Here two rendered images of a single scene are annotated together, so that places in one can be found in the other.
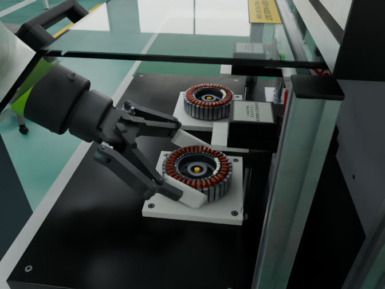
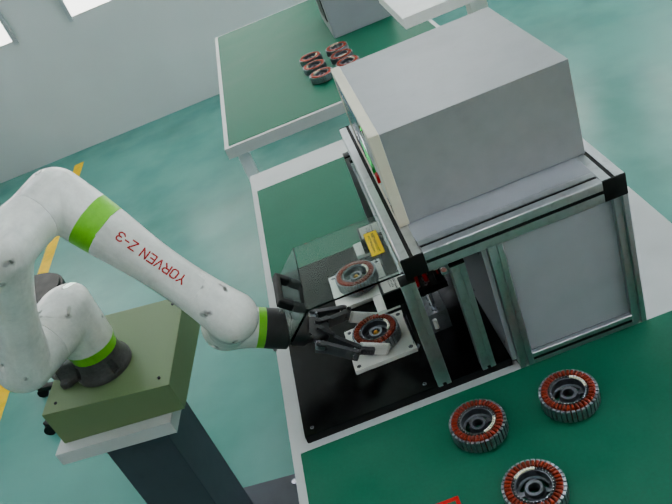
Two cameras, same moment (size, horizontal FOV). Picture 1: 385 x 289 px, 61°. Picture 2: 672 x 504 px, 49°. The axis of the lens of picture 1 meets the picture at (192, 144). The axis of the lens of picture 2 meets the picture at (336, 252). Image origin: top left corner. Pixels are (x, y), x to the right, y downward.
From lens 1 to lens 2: 1.19 m
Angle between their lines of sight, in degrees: 5
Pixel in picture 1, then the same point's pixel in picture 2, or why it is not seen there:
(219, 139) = (381, 307)
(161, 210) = (366, 365)
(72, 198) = (306, 387)
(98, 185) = (316, 373)
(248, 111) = (389, 284)
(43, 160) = not seen: hidden behind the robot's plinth
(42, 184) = not seen: hidden behind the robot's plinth
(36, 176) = not seen: hidden behind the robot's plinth
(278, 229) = (423, 334)
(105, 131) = (313, 333)
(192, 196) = (381, 347)
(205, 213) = (393, 354)
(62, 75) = (277, 313)
